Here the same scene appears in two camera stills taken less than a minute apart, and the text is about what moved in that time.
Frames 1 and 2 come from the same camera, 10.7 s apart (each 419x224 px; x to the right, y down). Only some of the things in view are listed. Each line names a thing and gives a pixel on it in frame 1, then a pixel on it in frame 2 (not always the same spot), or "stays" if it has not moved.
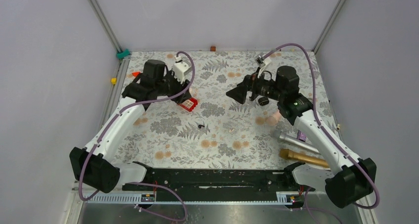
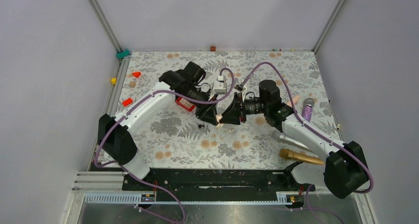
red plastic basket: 189,104 stays
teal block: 121,55 stays
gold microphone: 287,154 stays
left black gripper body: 171,86 -> 196,94
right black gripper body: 263,87 -> 253,106
